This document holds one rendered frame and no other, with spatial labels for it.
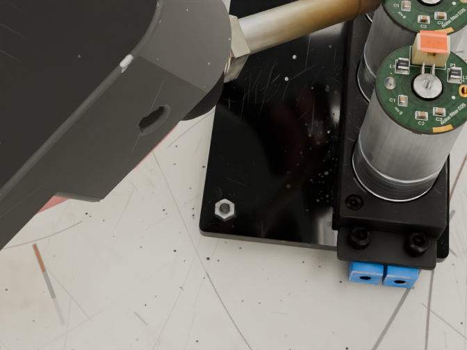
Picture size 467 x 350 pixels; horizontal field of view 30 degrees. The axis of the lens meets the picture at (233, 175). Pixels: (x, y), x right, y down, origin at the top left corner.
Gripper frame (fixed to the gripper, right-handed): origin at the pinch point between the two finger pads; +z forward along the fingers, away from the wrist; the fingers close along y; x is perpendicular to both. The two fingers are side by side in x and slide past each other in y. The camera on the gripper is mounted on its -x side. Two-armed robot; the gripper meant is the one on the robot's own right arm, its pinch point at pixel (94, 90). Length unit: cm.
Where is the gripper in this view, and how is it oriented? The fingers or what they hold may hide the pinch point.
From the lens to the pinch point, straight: 16.6
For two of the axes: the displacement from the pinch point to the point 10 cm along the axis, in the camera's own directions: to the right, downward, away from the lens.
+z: 3.4, 1.1, 9.3
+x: -7.0, 6.9, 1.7
